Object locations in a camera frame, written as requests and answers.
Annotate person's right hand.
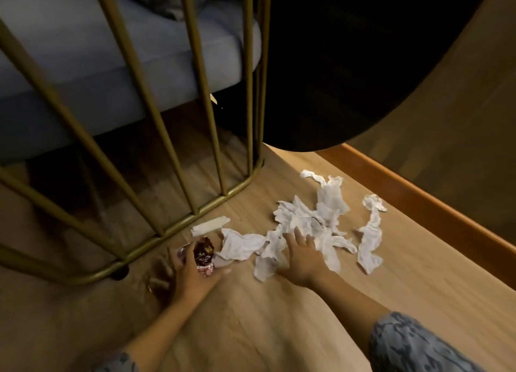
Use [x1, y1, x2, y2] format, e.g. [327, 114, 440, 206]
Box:
[276, 227, 329, 289]

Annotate person's left hand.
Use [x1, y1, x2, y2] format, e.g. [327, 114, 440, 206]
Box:
[164, 245, 233, 304]

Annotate red snack wrapper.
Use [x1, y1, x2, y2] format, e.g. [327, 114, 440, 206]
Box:
[178, 236, 217, 278]

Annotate large white tissue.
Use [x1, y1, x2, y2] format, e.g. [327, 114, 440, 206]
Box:
[253, 169, 359, 283]

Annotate person's right forearm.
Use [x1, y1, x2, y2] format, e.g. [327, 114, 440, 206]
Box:
[310, 272, 393, 346]

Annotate person's left forearm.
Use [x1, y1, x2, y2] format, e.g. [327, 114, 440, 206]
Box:
[120, 293, 204, 372]

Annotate flat crumpled white tissue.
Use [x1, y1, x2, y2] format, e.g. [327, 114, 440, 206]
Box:
[215, 228, 267, 264]

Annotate white paper strip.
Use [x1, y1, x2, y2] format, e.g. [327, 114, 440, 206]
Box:
[190, 216, 231, 236]

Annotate long crumpled white tissue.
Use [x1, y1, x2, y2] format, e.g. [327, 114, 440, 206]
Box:
[356, 194, 388, 275]

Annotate orange wooden baseboard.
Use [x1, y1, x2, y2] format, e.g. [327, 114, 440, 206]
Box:
[317, 143, 516, 292]

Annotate grey patterned sleeve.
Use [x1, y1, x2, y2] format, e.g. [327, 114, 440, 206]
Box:
[368, 311, 486, 372]

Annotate dark round table top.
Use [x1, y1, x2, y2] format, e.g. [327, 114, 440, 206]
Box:
[210, 0, 497, 153]

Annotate grey upholstered sofa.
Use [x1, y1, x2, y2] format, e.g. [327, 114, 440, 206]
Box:
[0, 0, 263, 166]

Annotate gold metal wire frame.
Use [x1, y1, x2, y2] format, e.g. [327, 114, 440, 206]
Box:
[0, 0, 273, 286]

